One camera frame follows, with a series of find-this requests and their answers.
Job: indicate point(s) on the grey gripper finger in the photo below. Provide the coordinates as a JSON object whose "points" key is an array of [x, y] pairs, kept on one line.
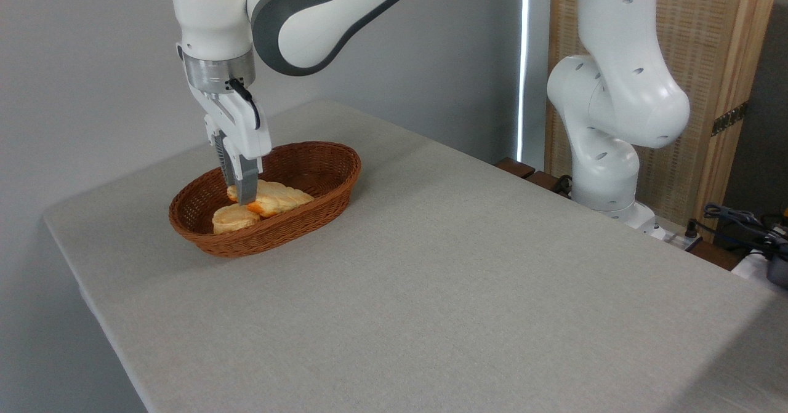
{"points": [[224, 164], [247, 182]]}

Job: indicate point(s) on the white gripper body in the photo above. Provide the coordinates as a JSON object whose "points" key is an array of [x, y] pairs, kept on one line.
{"points": [[243, 127]]}

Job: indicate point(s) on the long golden bread loaf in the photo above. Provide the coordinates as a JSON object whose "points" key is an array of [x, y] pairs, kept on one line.
{"points": [[280, 199]]}

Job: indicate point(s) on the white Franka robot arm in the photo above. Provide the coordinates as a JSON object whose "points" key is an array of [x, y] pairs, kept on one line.
{"points": [[622, 93]]}

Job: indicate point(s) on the round golden bread roll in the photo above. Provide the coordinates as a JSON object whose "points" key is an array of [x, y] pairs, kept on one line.
{"points": [[235, 219]]}

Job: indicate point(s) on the brown wicker oval basket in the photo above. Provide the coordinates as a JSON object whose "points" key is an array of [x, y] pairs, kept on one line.
{"points": [[203, 207]]}

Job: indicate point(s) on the grey table cloth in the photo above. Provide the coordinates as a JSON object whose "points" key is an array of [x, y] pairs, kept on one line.
{"points": [[431, 290]]}

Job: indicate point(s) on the dark wooden bench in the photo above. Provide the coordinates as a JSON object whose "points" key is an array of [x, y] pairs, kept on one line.
{"points": [[517, 168]]}

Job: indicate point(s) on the white power strip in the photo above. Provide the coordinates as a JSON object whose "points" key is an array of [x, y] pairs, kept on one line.
{"points": [[674, 237]]}

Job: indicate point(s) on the brass screen hinge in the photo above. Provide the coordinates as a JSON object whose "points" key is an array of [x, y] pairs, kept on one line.
{"points": [[729, 119]]}

